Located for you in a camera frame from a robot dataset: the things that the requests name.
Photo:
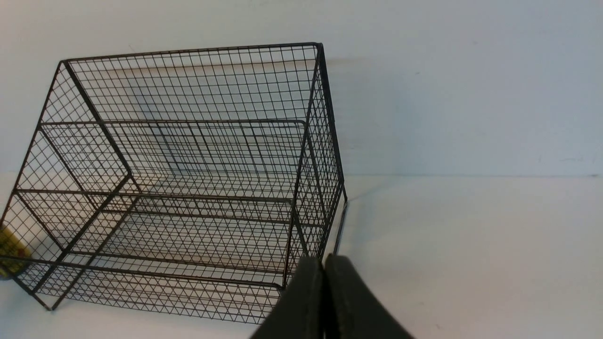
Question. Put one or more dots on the dark soy sauce bottle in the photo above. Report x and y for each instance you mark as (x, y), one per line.
(11, 246)

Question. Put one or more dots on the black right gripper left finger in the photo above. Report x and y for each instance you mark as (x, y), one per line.
(297, 315)

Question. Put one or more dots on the black wire mesh shelf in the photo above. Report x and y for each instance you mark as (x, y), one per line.
(185, 182)

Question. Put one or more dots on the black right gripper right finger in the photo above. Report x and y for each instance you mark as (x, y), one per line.
(351, 310)

